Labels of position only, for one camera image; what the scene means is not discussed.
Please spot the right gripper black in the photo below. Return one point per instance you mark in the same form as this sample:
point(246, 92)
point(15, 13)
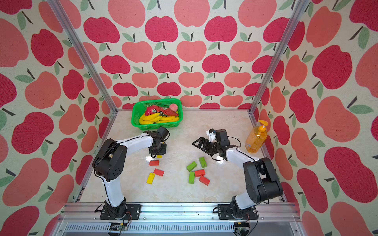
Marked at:
point(203, 140)

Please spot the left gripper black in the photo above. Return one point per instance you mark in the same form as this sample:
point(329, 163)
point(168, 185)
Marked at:
point(163, 152)

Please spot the red block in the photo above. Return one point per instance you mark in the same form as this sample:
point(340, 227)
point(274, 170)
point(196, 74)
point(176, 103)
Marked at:
point(158, 172)
point(154, 163)
point(204, 180)
point(200, 173)

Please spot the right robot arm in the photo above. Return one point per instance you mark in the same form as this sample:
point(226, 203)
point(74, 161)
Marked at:
point(262, 182)

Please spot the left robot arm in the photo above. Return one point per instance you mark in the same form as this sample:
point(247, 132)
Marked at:
point(110, 160)

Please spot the green block right upper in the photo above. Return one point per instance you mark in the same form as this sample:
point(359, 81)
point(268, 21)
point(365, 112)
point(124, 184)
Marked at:
point(203, 162)

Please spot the green block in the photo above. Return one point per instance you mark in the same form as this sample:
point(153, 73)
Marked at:
point(191, 178)
point(191, 166)
point(203, 162)

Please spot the green block left upper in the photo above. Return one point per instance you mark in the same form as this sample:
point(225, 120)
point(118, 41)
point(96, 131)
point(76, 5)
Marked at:
point(191, 166)

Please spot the yellow banana bunch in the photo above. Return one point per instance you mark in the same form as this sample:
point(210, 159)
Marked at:
point(156, 119)

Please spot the green block lower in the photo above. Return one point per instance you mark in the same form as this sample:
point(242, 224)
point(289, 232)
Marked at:
point(191, 178)

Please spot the green plastic basket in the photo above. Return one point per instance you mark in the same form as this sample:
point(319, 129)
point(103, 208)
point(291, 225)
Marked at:
point(140, 108)

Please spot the red snack bag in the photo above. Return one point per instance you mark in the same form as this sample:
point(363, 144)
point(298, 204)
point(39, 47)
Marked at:
point(166, 112)

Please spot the pink peach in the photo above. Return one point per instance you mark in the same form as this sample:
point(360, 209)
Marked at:
point(173, 107)

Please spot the orange soap dispenser bottle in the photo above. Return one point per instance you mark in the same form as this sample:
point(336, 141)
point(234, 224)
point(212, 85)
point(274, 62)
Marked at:
point(257, 137)

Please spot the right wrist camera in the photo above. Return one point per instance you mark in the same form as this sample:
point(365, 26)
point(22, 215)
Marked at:
point(219, 135)

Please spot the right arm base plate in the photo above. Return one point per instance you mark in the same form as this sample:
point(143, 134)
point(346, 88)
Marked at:
point(232, 212)

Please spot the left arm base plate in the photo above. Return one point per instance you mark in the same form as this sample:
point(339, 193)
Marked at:
point(126, 212)

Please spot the aluminium front rail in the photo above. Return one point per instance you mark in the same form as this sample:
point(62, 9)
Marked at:
point(179, 219)

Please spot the left aluminium post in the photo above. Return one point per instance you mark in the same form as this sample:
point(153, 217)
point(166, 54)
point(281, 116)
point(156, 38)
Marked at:
point(82, 53)

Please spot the aluminium post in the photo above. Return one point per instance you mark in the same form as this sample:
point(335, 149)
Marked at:
point(82, 53)
point(282, 46)

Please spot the right aluminium post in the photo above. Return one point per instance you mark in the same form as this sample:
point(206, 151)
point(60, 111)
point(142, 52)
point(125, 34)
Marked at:
point(282, 46)

